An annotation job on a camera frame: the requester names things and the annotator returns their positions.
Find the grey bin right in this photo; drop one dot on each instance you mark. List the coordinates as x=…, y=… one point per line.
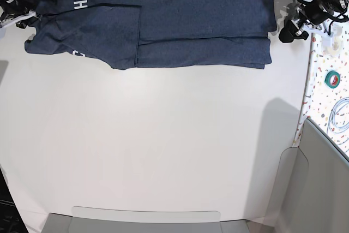
x=316, y=197

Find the grey tray bottom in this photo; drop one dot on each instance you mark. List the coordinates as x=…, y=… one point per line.
x=87, y=219

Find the navy blue t-shirt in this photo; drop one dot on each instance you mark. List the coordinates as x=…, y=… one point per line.
x=129, y=34

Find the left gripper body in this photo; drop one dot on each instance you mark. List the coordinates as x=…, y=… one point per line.
x=295, y=30

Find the clear tape roll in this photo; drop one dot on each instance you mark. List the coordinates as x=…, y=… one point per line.
x=333, y=44

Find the confetti patterned side cloth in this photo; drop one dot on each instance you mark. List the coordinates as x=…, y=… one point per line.
x=325, y=100

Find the green tape roll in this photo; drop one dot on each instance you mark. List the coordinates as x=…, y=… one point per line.
x=332, y=79

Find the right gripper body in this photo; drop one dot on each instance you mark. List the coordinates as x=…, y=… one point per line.
x=11, y=20

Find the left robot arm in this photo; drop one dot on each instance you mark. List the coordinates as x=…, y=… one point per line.
x=316, y=14

